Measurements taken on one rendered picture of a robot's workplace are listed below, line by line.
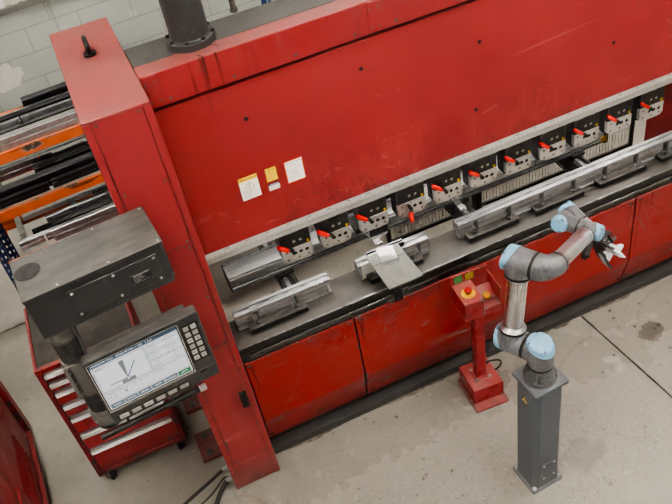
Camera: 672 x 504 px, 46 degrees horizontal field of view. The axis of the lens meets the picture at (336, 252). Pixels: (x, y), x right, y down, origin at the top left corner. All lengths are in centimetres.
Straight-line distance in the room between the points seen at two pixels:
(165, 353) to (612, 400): 252
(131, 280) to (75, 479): 216
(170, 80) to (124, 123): 29
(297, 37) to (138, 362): 138
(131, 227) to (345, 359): 164
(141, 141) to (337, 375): 183
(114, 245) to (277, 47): 98
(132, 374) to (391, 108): 155
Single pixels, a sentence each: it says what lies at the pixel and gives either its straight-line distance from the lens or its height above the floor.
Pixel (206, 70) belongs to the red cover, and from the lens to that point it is 309.
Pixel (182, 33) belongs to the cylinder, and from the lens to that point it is 311.
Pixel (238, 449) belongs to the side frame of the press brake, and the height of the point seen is 32.
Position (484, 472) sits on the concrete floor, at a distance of 428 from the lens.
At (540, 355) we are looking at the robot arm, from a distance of 346.
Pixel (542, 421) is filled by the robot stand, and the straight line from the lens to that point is 376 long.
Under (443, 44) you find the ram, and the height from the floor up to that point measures 200.
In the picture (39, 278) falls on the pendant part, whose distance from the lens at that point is 285.
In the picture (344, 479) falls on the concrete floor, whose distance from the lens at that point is 432.
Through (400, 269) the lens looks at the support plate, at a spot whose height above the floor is 100.
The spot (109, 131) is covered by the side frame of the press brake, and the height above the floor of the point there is 224.
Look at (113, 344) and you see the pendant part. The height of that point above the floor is 160.
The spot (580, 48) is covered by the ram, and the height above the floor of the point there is 173.
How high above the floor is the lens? 361
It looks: 41 degrees down
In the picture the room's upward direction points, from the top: 12 degrees counter-clockwise
